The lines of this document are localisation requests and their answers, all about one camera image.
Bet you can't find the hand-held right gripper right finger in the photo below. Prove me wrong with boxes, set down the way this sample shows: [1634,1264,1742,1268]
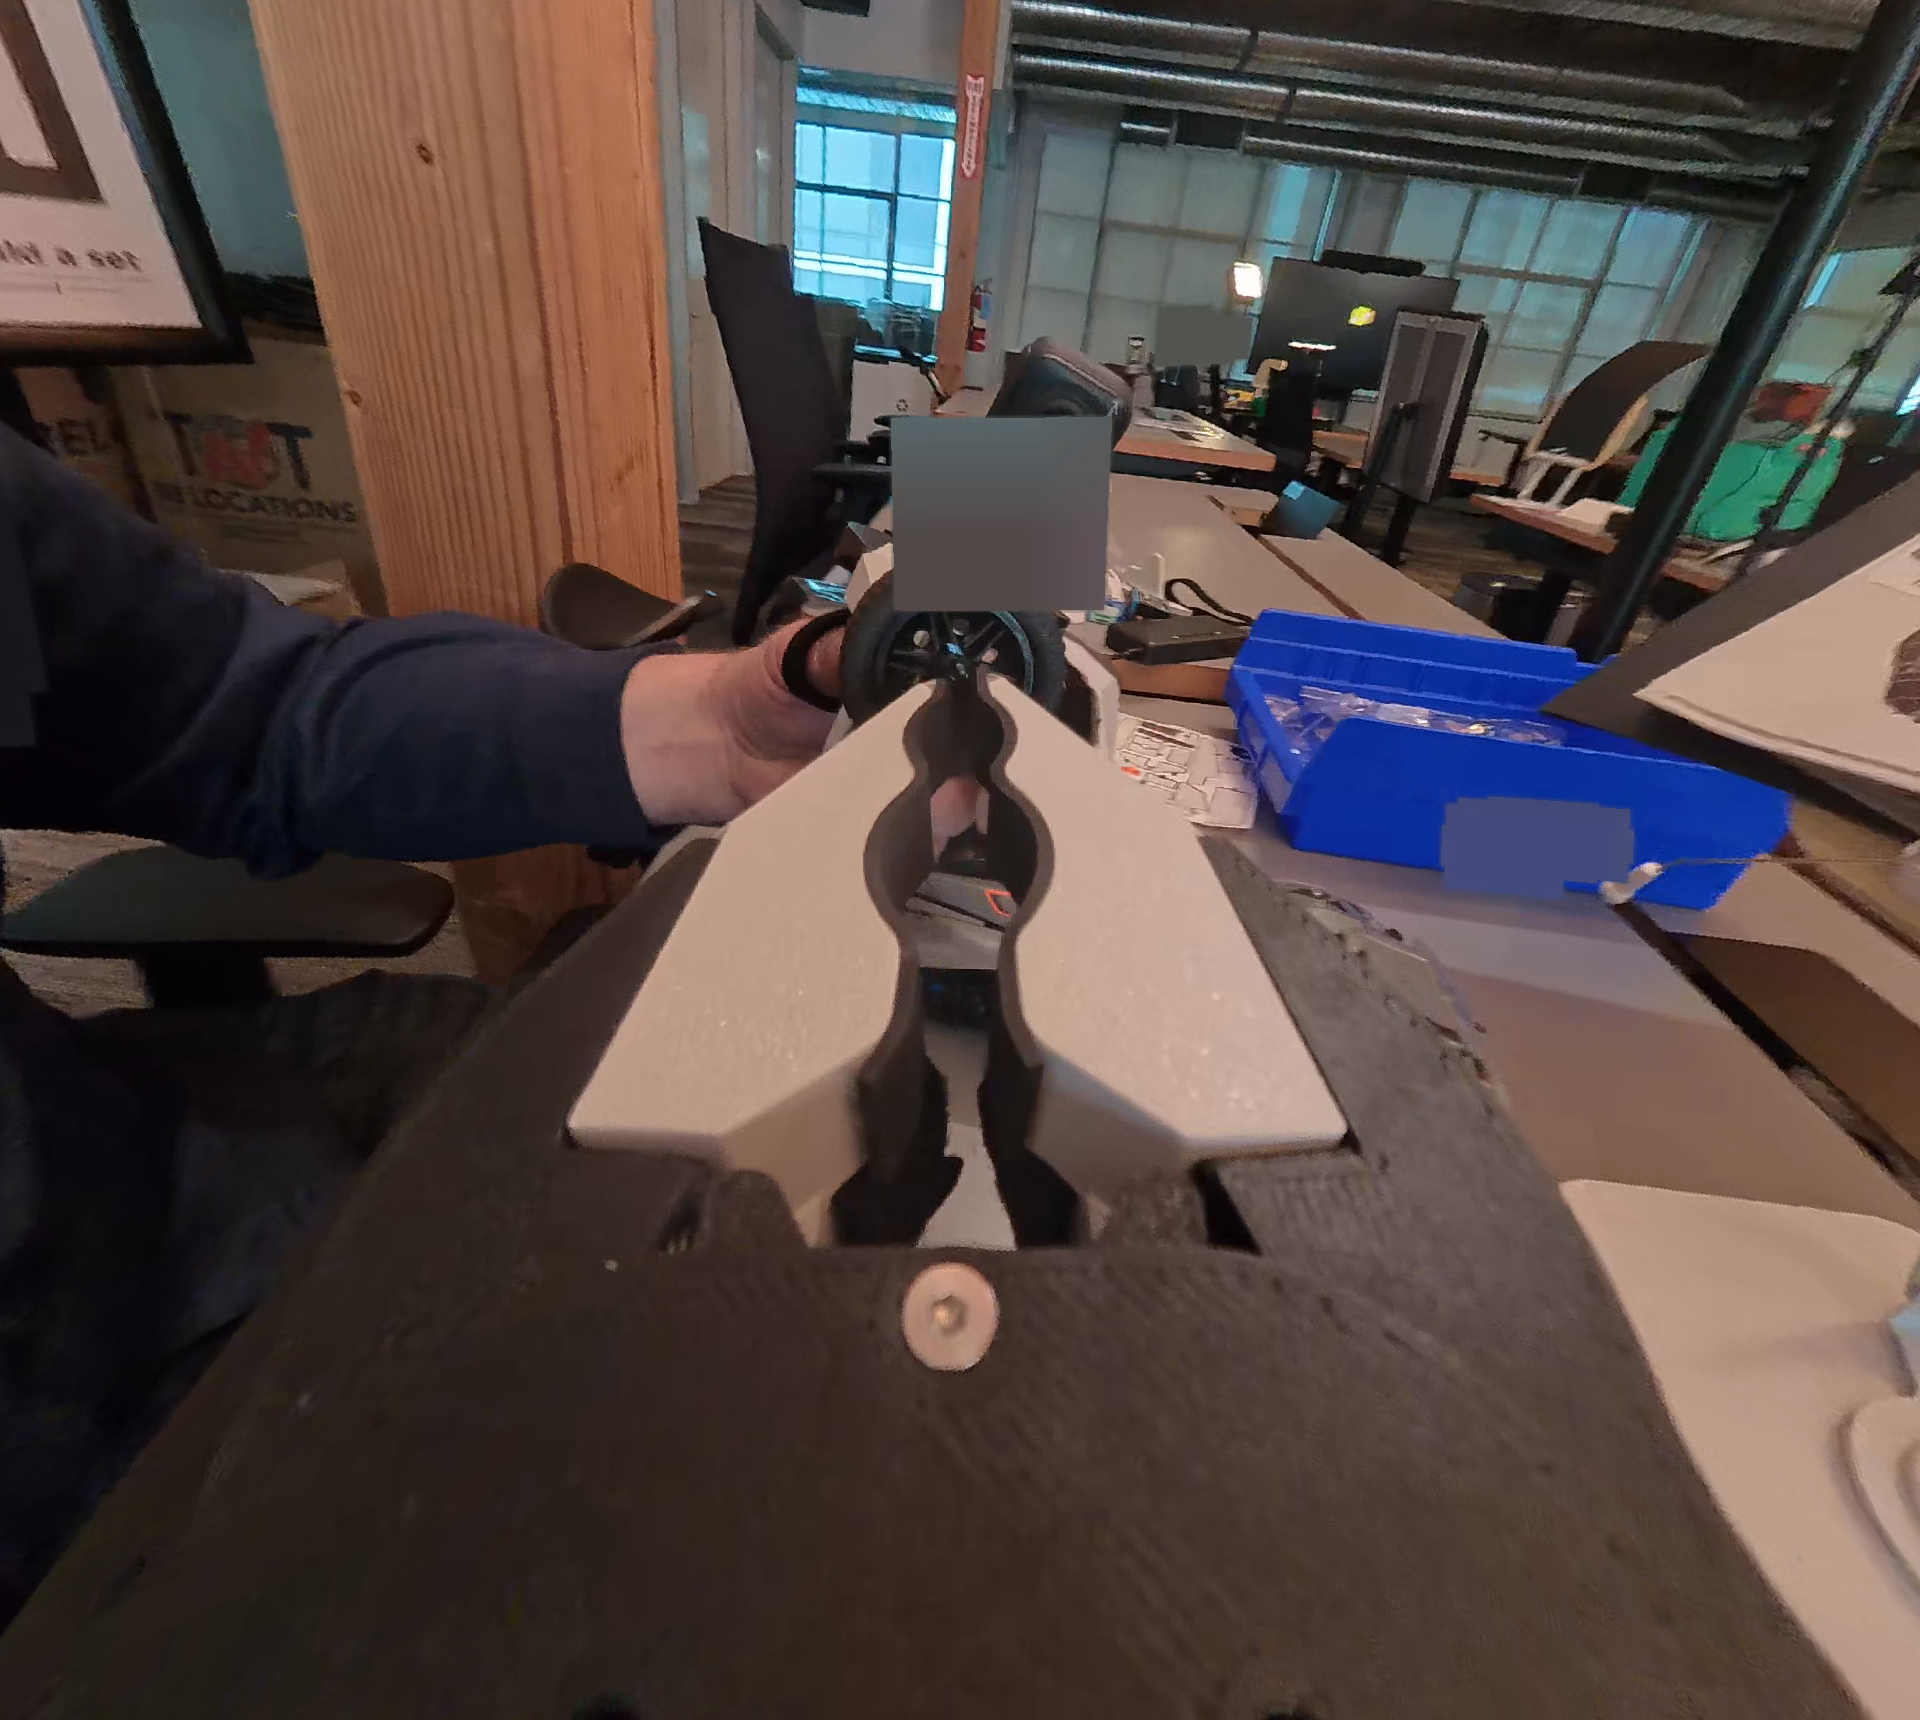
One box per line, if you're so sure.
[977,668,1350,1249]

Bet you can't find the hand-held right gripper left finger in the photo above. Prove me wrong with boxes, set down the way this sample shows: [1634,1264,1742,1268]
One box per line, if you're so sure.
[565,674,965,1249]

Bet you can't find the black toy wheel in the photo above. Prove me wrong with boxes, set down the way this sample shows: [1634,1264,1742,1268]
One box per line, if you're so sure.
[837,606,1069,740]

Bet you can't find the person's left forearm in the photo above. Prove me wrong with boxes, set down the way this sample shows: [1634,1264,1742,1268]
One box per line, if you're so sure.
[0,417,675,880]

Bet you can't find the person's left hand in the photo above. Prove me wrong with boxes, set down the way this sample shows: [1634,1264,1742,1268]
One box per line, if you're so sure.
[617,615,866,828]

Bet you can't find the long black device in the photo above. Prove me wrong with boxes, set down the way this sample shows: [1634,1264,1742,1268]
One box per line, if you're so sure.
[1105,610,1256,672]

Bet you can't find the white sticker sheet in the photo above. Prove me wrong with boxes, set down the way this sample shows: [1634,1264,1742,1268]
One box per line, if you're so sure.
[1114,713,1265,832]

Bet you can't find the black office chair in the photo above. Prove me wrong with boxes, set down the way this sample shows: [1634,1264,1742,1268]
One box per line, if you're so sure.
[535,217,890,655]

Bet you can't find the blue plastic bin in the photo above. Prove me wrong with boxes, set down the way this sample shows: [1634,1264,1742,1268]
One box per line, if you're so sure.
[1225,606,1797,915]

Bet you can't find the black monitor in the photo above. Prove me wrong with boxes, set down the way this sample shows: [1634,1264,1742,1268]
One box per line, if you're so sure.
[1240,253,1461,397]

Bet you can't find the clear bags of toy parts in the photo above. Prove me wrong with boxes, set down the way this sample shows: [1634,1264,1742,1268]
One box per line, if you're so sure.
[1272,681,1570,749]

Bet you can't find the grey cabinet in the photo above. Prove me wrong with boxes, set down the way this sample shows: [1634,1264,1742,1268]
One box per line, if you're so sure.
[1370,309,1489,504]

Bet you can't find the black chair armrest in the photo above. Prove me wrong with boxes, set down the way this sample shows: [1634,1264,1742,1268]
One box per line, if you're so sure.
[0,842,459,1004]

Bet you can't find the person's dark jacket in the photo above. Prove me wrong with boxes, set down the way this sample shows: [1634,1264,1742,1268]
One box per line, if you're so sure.
[0,955,504,1602]

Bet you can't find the printed cardboard box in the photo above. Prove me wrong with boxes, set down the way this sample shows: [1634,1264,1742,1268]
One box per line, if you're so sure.
[111,330,389,623]

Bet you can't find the white book stand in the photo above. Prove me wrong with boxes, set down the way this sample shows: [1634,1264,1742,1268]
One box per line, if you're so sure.
[1558,851,1920,1720]

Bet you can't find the black steel pole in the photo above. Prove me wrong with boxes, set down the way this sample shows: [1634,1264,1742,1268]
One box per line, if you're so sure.
[1574,0,1920,660]

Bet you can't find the slim wooden post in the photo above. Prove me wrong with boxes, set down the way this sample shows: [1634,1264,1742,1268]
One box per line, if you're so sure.
[929,0,1032,359]

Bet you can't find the thick wooden post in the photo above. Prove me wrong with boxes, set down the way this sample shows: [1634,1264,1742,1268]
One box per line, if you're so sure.
[197,0,686,979]

